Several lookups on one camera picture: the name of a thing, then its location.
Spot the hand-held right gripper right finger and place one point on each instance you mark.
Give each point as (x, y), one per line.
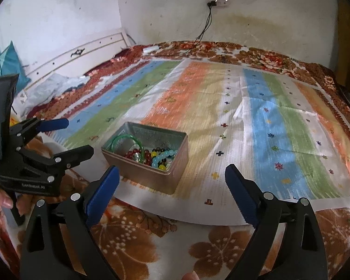
(240, 193)

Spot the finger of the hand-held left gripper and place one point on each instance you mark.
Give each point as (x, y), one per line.
(75, 153)
(54, 124)

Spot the teal cloth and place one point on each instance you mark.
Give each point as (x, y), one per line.
(11, 59)

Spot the silver metal tin box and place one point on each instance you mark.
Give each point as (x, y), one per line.
(151, 178)

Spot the person's right hand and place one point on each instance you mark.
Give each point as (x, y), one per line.
(191, 276)

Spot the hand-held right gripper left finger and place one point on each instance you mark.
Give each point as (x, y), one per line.
(103, 193)

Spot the green jade bangle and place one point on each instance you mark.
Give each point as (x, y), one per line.
(125, 136)

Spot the person's left hand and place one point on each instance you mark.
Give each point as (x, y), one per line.
(1, 200)

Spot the white charger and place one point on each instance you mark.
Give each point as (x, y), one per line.
(150, 49)

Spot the light grey cloth pile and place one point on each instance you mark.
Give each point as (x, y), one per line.
(52, 86)

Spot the striped patterned mat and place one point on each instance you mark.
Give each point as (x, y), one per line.
(192, 93)

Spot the white headboard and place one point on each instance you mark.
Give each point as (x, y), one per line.
(99, 42)

